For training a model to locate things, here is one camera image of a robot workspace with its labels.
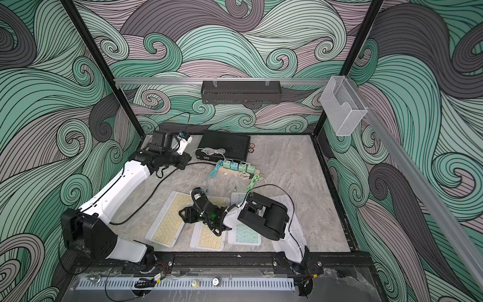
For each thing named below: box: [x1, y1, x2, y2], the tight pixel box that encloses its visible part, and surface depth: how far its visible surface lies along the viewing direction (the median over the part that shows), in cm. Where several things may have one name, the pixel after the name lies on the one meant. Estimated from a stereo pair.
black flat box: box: [195, 130, 251, 162], surface depth 106 cm
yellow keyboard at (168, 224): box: [144, 190, 194, 248], surface depth 85 cm
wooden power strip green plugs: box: [220, 159, 261, 177], surface depth 97 cm
